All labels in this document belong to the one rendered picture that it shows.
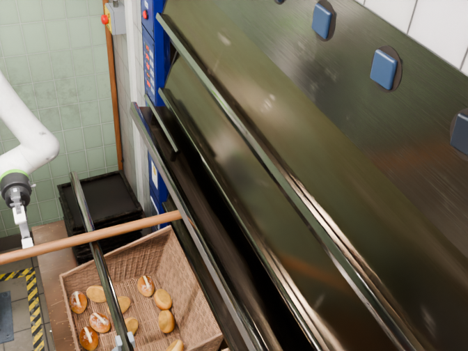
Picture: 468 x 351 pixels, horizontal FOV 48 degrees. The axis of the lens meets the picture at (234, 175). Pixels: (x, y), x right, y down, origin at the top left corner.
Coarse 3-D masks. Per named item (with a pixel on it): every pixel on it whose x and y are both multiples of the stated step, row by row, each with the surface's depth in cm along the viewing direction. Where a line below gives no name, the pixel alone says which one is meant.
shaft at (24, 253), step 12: (156, 216) 166; (168, 216) 167; (180, 216) 169; (108, 228) 161; (120, 228) 162; (132, 228) 163; (60, 240) 156; (72, 240) 157; (84, 240) 158; (12, 252) 152; (24, 252) 152; (36, 252) 153; (48, 252) 155; (0, 264) 150
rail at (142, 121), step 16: (144, 128) 164; (160, 160) 153; (176, 192) 143; (192, 208) 138; (192, 224) 134; (208, 240) 129; (208, 256) 127; (224, 272) 122; (224, 288) 120; (240, 304) 115; (240, 320) 114; (256, 336) 109
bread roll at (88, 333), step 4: (84, 328) 199; (88, 328) 198; (92, 328) 200; (80, 332) 199; (84, 332) 197; (88, 332) 196; (92, 332) 197; (80, 336) 197; (84, 336) 196; (88, 336) 196; (92, 336) 196; (96, 336) 198; (80, 340) 197; (84, 340) 195; (88, 340) 195; (92, 340) 195; (96, 340) 197; (84, 344) 195; (88, 344) 195; (92, 344) 195; (96, 344) 196; (88, 348) 195; (92, 348) 195
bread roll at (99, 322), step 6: (96, 312) 205; (90, 318) 204; (96, 318) 202; (102, 318) 202; (90, 324) 203; (96, 324) 201; (102, 324) 201; (108, 324) 202; (96, 330) 202; (102, 330) 201; (108, 330) 202
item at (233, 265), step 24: (168, 120) 174; (168, 144) 163; (192, 168) 156; (192, 192) 146; (216, 192) 149; (216, 216) 140; (216, 240) 133; (240, 240) 135; (240, 264) 128; (240, 288) 122; (264, 288) 123; (264, 312) 118; (288, 312) 119; (264, 336) 112; (288, 336) 114
